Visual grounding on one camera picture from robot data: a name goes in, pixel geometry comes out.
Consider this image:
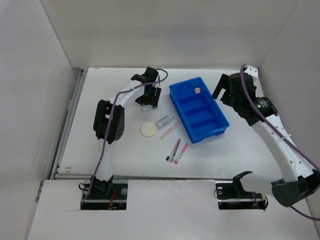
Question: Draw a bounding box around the clear vial black cap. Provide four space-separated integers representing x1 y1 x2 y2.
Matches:
141 106 153 114

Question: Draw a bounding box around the beige makeup sponge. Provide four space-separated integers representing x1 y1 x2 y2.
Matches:
194 87 201 94

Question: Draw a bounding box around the clear plastic bottle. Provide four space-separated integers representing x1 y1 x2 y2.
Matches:
155 114 176 131

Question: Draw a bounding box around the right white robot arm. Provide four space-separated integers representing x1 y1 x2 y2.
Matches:
212 72 320 208

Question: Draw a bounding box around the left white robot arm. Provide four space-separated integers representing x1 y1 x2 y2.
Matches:
89 67 164 199

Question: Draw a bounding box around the cream round powder puff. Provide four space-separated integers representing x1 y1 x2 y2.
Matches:
140 121 158 138

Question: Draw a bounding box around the pink lip pencil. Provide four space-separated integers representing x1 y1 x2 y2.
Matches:
160 123 180 139

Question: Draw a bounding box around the blue compartment tray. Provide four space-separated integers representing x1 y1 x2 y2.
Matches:
169 77 230 144

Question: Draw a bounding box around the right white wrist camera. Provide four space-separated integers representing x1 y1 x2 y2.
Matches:
243 64 259 81

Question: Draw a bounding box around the grey handle makeup brush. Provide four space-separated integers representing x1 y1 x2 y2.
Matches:
166 139 181 162

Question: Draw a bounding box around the pink handle makeup brush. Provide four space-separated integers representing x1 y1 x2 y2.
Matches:
173 143 189 164

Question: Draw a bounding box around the left metal rail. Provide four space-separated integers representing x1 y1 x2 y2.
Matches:
47 67 88 180

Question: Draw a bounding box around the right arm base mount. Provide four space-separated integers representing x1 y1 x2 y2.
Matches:
213 180 269 211

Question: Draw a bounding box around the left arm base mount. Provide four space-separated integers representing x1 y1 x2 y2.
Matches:
78 178 129 211

